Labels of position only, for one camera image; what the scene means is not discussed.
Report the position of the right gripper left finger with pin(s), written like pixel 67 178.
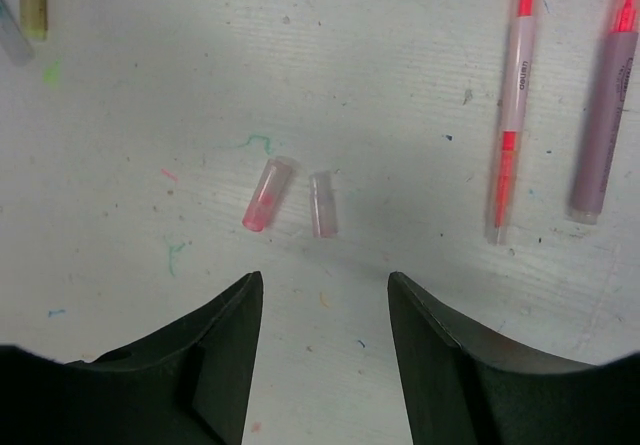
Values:
pixel 186 383

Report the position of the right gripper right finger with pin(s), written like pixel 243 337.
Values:
pixel 464 383

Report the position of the pink highlighter pen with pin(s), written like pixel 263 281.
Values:
pixel 517 72
pixel 606 103

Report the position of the yellow highlighter pen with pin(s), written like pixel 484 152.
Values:
pixel 34 19

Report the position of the green gel pen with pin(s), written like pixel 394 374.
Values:
pixel 13 41

